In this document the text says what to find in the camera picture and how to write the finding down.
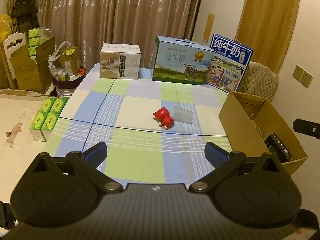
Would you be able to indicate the yellow plastic bag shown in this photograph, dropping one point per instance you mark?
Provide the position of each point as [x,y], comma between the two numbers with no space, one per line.
[5,26]

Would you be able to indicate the clear plastic box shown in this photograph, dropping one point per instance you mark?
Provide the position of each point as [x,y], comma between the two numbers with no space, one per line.
[183,115]

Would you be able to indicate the green cow print milk carton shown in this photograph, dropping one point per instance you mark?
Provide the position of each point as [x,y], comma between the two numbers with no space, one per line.
[175,62]

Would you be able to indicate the white wooden chair back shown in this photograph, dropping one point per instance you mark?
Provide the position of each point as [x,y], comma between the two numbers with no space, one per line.
[12,43]

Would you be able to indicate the quilted chair back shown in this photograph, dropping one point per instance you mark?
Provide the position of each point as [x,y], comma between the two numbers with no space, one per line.
[260,80]

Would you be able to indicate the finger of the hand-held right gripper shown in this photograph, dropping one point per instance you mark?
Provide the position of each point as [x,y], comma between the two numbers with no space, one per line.
[306,128]

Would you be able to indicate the stack of green tissue packs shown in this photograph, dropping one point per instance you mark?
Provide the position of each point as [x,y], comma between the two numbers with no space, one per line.
[34,41]

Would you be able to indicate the dark folded rack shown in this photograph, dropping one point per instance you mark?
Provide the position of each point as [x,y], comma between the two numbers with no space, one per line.
[23,7]

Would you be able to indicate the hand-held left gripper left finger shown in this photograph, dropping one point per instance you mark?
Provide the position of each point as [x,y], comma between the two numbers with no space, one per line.
[96,152]

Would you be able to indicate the gold cardboard carton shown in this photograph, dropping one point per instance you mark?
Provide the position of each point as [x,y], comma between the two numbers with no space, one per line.
[30,72]

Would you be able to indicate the beige tissue roll carton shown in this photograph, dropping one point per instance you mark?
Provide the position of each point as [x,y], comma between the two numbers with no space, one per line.
[120,62]

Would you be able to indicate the green tissue pack bundle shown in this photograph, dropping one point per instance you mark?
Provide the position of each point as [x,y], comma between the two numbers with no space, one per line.
[48,116]

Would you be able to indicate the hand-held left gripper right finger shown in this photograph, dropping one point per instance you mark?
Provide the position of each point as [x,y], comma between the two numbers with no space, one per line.
[215,153]

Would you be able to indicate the beige wall socket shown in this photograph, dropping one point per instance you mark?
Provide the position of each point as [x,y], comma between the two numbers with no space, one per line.
[306,79]
[298,72]

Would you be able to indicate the blue cartoon print milk carton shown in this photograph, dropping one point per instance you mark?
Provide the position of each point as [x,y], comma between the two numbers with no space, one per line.
[227,65]

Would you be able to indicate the plaid tablecloth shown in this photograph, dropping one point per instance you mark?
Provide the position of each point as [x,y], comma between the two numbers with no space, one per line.
[140,110]

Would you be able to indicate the brown cardboard box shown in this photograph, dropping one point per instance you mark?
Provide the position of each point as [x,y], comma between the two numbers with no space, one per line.
[240,127]

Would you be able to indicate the red hooded figurine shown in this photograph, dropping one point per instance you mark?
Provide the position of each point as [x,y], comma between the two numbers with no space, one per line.
[165,118]

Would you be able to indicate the black device in box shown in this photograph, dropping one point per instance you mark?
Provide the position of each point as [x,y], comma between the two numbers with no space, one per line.
[278,147]

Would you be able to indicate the beige printed bed sheet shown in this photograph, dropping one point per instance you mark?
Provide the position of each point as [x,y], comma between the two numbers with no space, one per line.
[17,120]

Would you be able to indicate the bin full of packaging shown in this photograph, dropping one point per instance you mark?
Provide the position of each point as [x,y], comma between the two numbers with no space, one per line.
[65,65]

